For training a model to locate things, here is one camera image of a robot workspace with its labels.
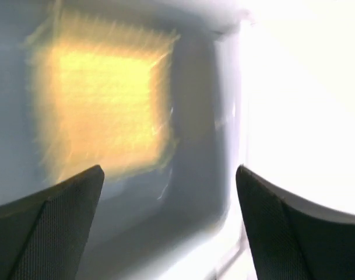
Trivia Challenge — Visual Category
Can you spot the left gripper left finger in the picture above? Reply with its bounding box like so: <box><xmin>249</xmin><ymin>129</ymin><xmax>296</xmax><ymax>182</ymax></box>
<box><xmin>0</xmin><ymin>165</ymin><xmax>104</xmax><ymax>279</ymax></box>

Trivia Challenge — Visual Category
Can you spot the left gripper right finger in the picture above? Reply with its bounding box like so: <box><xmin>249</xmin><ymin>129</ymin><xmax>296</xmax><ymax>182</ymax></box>
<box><xmin>236</xmin><ymin>166</ymin><xmax>355</xmax><ymax>279</ymax></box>

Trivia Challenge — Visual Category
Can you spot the yellow bamboo mat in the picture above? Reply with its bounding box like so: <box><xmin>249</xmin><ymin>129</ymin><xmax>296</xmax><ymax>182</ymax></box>
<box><xmin>24</xmin><ymin>1</ymin><xmax>179</xmax><ymax>183</ymax></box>

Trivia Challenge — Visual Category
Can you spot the grey plastic bin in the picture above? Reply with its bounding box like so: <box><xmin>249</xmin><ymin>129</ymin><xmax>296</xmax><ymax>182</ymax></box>
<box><xmin>0</xmin><ymin>1</ymin><xmax>245</xmax><ymax>279</ymax></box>

